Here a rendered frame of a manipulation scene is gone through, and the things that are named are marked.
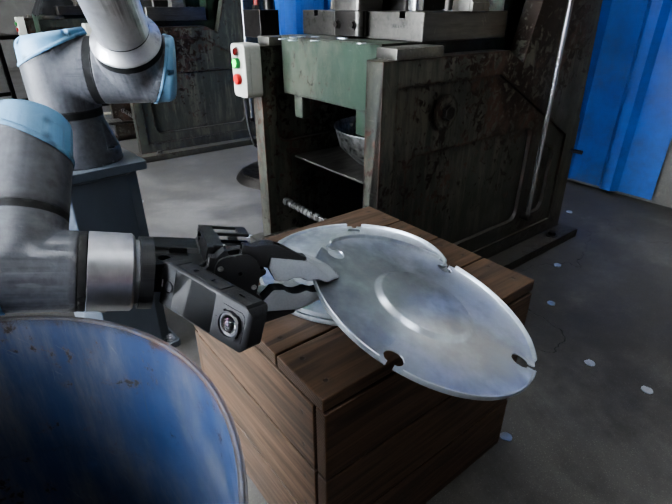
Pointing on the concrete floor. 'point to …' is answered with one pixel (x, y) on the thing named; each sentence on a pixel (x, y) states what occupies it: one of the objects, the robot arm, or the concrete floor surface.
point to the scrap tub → (110, 418)
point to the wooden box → (353, 402)
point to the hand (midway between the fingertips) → (329, 283)
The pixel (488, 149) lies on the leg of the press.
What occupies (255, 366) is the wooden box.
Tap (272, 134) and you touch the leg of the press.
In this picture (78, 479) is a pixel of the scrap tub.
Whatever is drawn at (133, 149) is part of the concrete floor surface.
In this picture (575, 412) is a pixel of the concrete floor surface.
